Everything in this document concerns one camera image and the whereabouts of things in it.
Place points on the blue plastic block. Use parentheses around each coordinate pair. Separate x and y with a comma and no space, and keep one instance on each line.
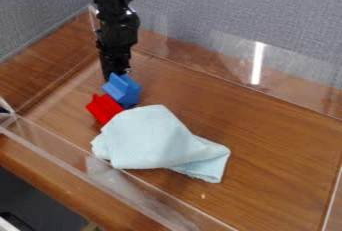
(122,89)

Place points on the red plastic block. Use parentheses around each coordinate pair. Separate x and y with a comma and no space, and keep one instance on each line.
(102,107)

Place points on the light blue cloth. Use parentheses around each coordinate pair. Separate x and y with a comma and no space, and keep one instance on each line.
(145,138)

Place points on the clear acrylic corner bracket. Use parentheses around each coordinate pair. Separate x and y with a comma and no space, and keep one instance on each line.
(92,12)

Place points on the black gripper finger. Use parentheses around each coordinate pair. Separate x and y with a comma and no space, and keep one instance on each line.
(104,61)
(120,63)

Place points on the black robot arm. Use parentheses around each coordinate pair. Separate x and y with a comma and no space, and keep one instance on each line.
(113,6)

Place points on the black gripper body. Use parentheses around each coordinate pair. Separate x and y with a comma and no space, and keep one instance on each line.
(117,32)

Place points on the clear acrylic enclosure wall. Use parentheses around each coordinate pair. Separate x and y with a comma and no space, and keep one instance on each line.
(261,100)

